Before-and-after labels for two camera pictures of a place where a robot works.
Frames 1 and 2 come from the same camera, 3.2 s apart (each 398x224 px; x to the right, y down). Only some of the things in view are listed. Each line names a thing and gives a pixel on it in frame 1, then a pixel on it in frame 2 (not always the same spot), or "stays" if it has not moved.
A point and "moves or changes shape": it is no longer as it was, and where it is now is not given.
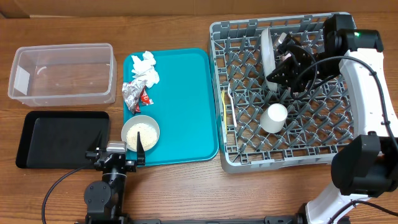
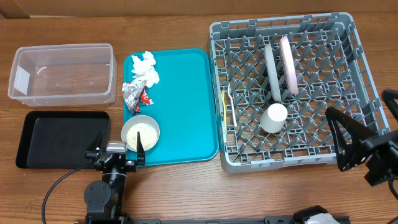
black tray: (60, 139) stays
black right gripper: (292, 76) to (384, 147)
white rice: (148, 135) stays
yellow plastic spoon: (224, 103) stays
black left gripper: (92, 154) stays
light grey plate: (268, 57) moves or changes shape
